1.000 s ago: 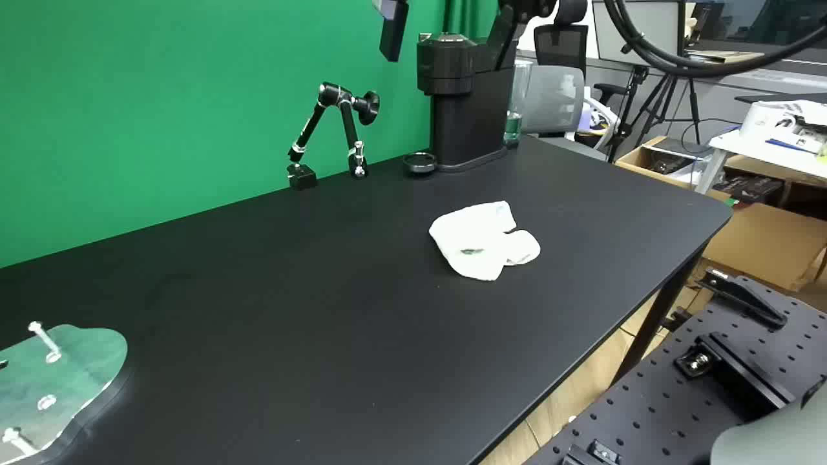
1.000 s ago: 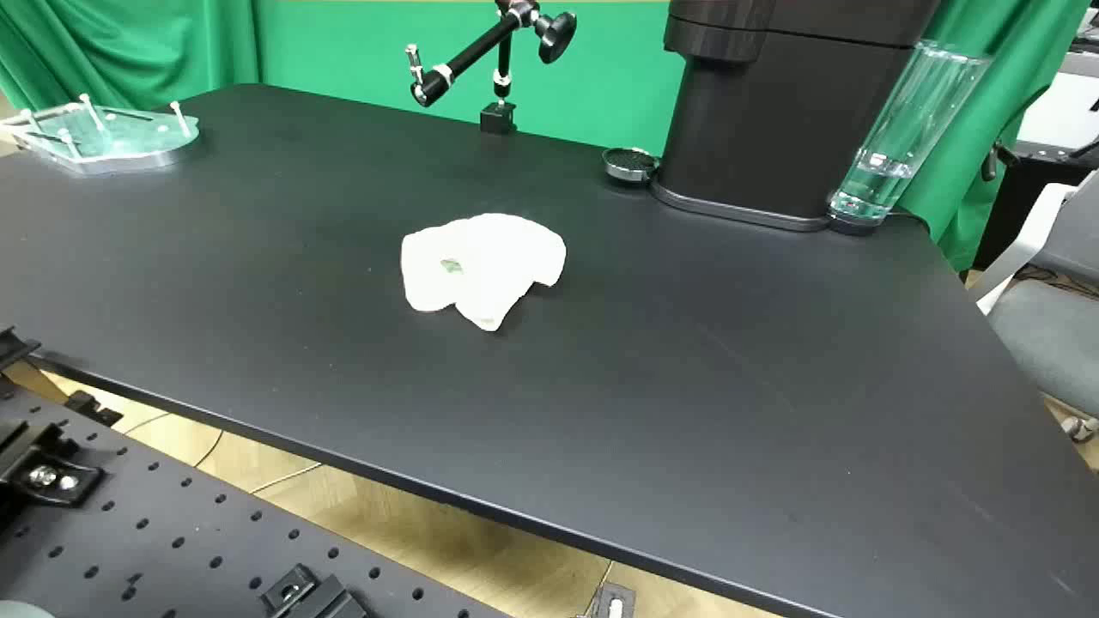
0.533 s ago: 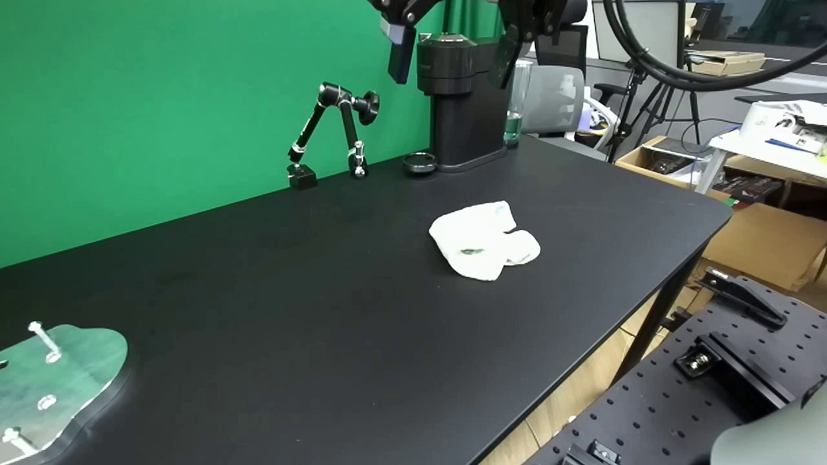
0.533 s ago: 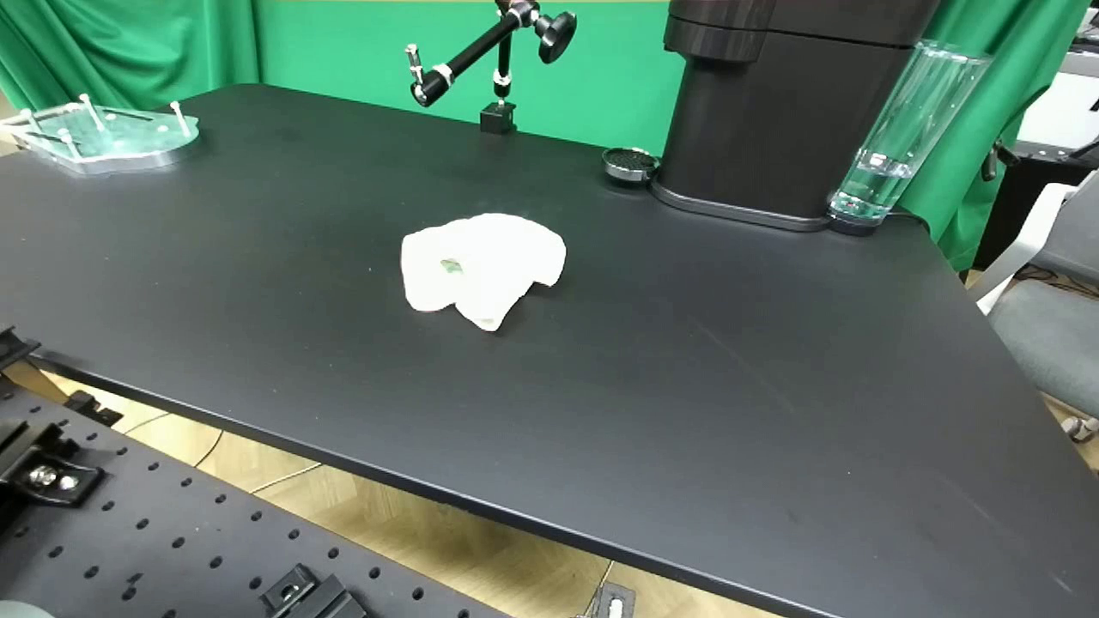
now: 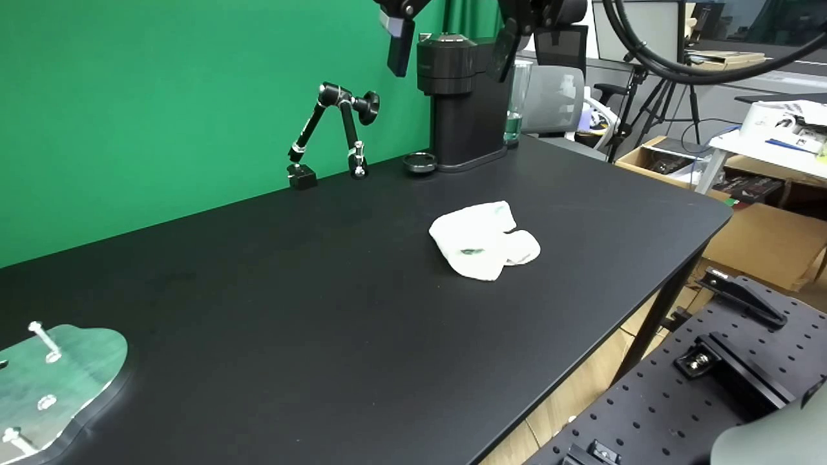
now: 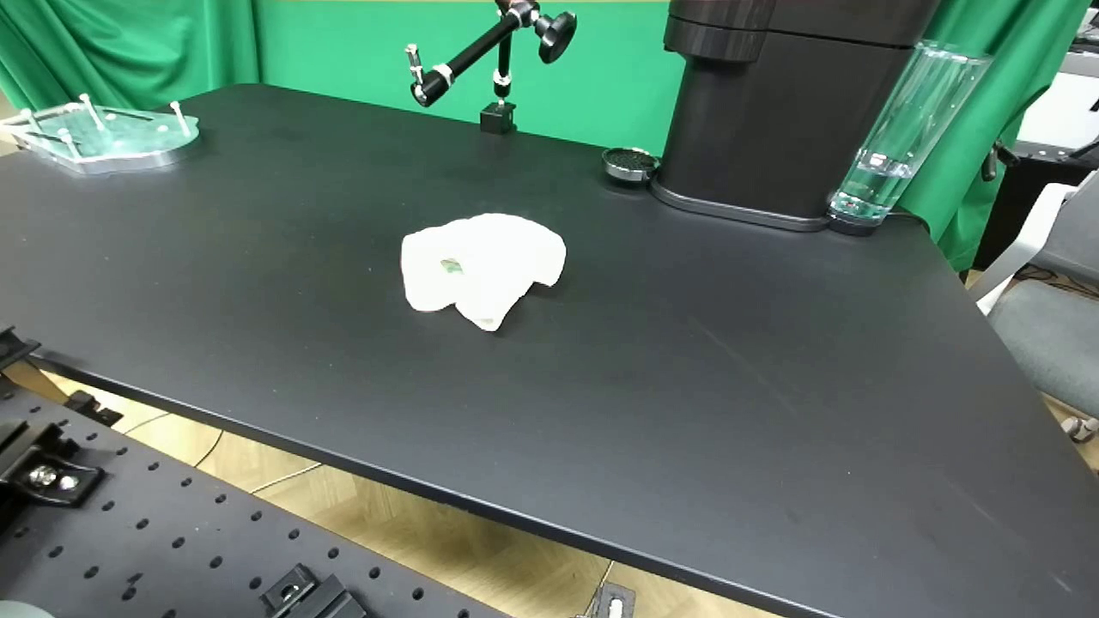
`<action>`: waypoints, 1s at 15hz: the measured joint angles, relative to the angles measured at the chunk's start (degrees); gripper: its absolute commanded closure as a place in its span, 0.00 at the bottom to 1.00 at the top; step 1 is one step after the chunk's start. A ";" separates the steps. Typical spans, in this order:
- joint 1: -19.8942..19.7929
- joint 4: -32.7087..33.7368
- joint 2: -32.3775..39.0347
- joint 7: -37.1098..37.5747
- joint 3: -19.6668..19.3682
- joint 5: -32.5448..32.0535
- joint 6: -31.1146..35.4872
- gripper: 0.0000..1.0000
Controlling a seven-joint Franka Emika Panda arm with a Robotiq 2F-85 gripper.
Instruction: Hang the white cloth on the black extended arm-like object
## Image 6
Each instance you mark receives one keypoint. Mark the white cloth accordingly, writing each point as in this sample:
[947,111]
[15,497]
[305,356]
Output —
[481,268]

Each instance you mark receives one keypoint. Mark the grey office chair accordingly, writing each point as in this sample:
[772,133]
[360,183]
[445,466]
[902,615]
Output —
[1048,331]

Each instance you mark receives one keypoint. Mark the black clamp with silver screw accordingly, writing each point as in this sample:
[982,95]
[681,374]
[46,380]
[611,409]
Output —
[52,476]

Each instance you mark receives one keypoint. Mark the clear acrylic plate with screws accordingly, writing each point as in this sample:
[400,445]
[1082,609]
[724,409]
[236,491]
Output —
[104,133]

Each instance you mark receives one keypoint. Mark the green curtain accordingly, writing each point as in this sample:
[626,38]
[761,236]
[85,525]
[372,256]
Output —
[126,51]
[997,105]

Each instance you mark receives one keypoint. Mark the clear glass vase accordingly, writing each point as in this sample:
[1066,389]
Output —
[903,125]

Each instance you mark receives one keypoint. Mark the blurred grey rounded object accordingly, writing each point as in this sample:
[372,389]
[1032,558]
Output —
[23,609]

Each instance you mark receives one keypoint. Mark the small black round cap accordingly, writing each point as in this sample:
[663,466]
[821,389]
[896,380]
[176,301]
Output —
[629,166]

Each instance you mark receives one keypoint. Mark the black perforated breadboard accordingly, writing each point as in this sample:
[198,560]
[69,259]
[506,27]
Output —
[149,537]

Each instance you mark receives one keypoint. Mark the floor power outlet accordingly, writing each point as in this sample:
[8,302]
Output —
[611,602]

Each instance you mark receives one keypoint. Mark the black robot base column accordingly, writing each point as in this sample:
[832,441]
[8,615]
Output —
[756,116]

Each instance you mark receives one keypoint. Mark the small black slider block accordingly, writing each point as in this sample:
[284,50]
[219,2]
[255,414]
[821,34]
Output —
[310,590]

